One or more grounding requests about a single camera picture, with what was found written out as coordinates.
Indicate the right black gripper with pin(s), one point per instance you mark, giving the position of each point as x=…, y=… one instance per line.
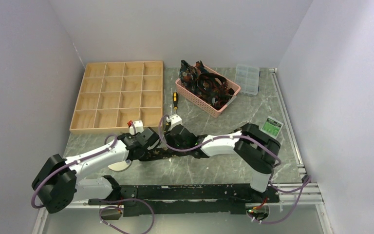
x=169, y=140

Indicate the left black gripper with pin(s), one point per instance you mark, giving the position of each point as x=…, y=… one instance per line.
x=146, y=154

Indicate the black gold patterned tie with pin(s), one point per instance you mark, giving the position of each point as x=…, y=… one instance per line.
x=165, y=153

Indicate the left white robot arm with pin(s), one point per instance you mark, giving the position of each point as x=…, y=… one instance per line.
x=62, y=181

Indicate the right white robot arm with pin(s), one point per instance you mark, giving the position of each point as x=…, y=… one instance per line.
x=256, y=148

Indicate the white tape roll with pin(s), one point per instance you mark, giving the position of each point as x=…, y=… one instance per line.
x=120, y=166

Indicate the pile of patterned ties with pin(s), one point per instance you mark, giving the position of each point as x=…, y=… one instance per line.
x=209, y=87

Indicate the pink plastic basket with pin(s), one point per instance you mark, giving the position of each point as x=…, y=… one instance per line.
x=202, y=104

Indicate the upper black yellow screwdriver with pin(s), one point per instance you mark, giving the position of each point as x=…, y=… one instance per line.
x=175, y=101

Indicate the wooden compartment tray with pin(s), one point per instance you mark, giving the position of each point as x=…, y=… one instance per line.
x=114, y=93

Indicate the clear plastic organizer box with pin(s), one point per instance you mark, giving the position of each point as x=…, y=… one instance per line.
x=247, y=77

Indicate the green screw bit box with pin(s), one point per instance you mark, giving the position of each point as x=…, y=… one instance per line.
x=272, y=127

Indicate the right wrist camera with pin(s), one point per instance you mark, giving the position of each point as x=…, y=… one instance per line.
x=172, y=121

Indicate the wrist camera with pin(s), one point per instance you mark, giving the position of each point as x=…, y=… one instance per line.
x=135, y=127
x=172, y=121

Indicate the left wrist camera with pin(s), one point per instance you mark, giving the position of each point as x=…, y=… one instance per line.
x=135, y=127

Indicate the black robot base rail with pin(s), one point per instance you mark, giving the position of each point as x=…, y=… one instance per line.
x=187, y=199

